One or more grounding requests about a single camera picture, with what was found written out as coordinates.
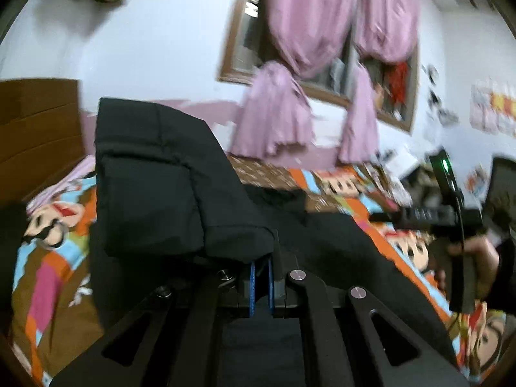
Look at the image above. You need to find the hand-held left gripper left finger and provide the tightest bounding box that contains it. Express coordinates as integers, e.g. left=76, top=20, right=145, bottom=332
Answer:
left=48, top=260, right=259, bottom=387

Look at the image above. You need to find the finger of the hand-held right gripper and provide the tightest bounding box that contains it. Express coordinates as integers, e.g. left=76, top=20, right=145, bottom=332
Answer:
left=369, top=207, right=404, bottom=225

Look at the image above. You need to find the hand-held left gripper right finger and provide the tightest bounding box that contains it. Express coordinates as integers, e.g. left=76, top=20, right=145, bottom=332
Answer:
left=267, top=232, right=470, bottom=387

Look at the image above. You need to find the black jacket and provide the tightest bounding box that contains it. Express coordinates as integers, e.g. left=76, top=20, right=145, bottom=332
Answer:
left=89, top=97, right=458, bottom=387

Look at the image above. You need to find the person's right forearm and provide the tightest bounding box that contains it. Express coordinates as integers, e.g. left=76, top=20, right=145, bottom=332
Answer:
left=484, top=238, right=516, bottom=315

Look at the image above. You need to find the person's right hand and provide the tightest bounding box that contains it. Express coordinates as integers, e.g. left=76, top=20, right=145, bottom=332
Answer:
left=449, top=236, right=501, bottom=299

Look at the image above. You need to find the cluttered wooden shelf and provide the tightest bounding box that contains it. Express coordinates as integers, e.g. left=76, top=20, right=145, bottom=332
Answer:
left=379, top=149, right=440, bottom=210

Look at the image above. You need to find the brown patterned pillow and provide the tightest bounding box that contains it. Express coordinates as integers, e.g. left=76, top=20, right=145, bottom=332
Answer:
left=228, top=155, right=323, bottom=210

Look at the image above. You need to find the red garment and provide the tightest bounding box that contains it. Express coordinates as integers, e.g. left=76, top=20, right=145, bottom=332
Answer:
left=387, top=62, right=410, bottom=101

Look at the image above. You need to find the purple curtain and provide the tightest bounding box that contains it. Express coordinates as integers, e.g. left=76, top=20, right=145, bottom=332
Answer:
left=339, top=0, right=422, bottom=164
left=230, top=0, right=357, bottom=158

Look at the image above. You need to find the cartoon printed bed sheet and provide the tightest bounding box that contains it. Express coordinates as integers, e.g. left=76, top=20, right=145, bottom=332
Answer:
left=10, top=157, right=509, bottom=383

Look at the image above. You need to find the pink striped pillow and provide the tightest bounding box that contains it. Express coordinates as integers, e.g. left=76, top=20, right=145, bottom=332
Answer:
left=26, top=155, right=97, bottom=210

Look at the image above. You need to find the dark cloth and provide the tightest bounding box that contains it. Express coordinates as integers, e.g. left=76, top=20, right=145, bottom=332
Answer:
left=0, top=202, right=29, bottom=311

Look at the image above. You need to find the wooden headboard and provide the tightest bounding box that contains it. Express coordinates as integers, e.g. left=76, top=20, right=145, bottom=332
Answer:
left=0, top=78, right=95, bottom=204

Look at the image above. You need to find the small colourful wall sticker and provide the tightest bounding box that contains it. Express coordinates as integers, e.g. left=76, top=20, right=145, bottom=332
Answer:
left=468, top=165, right=490, bottom=198

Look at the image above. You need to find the wall poster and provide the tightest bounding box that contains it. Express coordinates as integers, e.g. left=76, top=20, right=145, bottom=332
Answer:
left=470, top=76, right=516, bottom=135

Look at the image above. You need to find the wooden window frame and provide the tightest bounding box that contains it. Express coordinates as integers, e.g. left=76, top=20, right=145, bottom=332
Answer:
left=218, top=0, right=420, bottom=134

